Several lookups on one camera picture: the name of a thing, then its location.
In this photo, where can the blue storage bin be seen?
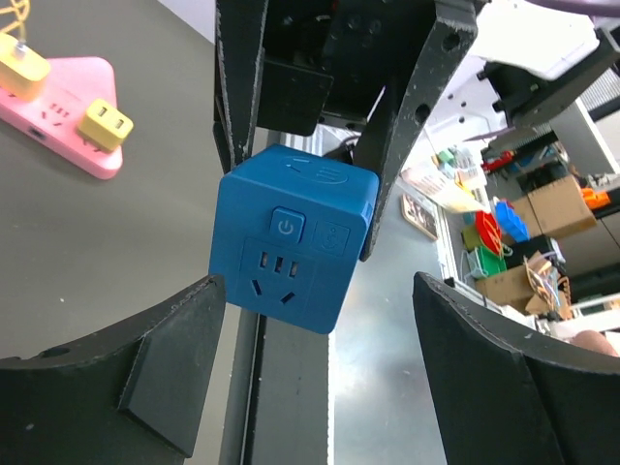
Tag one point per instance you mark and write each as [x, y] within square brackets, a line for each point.
[510, 223]

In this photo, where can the yellow two-port USB charger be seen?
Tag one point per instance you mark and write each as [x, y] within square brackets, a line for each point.
[105, 126]

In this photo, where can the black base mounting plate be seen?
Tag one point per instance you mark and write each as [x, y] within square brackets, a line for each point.
[277, 408]

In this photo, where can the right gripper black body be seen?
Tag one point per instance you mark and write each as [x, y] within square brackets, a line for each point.
[326, 62]

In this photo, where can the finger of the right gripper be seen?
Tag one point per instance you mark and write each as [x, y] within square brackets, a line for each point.
[239, 63]
[442, 34]

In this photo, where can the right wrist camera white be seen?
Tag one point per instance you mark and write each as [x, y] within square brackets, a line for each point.
[544, 42]

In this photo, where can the pink triangular power strip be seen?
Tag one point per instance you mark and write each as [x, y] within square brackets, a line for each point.
[52, 119]

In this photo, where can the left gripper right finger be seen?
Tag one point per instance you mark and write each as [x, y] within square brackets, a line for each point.
[504, 393]

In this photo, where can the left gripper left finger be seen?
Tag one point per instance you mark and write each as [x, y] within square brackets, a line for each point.
[130, 393]

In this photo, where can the blue cube plug adapter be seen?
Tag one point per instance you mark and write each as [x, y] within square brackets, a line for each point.
[288, 232]

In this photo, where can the yellow charger with cable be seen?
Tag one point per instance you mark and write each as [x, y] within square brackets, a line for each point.
[24, 71]

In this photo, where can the cardboard box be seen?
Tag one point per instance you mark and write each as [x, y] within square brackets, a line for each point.
[557, 210]

